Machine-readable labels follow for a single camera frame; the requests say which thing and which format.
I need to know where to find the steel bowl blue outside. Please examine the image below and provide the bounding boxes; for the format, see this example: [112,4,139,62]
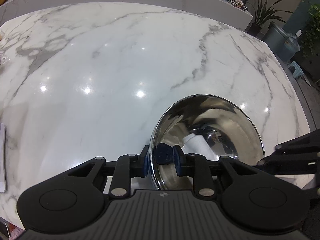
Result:
[149,94,265,190]

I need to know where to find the small green stool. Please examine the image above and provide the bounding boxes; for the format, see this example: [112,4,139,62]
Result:
[287,61,304,80]

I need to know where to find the water bottle jug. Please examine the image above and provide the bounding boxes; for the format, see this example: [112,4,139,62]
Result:
[277,35,300,63]

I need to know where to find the green leafy plant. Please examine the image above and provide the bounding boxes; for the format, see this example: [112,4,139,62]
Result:
[299,4,320,59]

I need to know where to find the grey trash bin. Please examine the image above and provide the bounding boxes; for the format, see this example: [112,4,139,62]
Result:
[262,21,289,55]

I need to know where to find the potted long-leaf plant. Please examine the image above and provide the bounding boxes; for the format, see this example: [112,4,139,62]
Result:
[247,0,293,37]

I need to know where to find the clear plastic bag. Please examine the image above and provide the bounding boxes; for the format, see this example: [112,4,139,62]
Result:
[0,53,9,67]

